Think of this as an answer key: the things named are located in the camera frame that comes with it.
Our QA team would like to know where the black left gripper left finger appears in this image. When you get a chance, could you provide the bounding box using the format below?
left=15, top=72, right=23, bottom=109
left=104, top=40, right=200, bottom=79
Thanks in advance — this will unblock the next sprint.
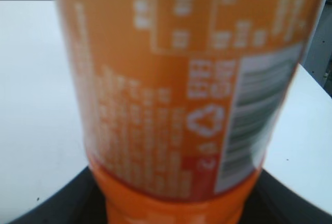
left=7, top=166, right=109, bottom=224

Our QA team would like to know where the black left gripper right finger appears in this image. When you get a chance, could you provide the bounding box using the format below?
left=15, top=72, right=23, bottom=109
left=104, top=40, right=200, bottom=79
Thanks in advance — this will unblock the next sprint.
left=239, top=171, right=331, bottom=223

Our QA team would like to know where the orange Mirinda soda bottle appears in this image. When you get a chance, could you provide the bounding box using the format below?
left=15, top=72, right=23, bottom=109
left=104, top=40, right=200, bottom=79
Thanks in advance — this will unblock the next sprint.
left=57, top=0, right=324, bottom=223

